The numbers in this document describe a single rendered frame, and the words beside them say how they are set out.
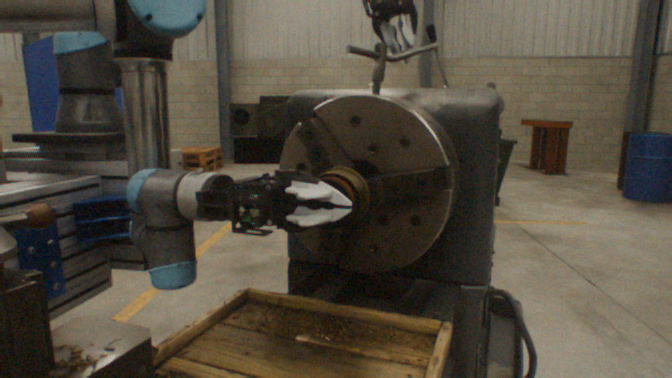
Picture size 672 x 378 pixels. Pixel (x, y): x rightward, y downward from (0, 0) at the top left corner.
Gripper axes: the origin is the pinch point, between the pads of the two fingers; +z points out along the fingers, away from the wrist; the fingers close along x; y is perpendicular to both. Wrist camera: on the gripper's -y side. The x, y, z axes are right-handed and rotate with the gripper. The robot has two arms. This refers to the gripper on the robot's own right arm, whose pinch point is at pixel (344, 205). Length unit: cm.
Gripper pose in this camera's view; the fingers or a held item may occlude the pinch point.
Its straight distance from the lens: 60.2
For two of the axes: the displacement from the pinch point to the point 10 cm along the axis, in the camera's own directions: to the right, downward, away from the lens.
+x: 0.0, -9.8, -2.0
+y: -3.9, 1.9, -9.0
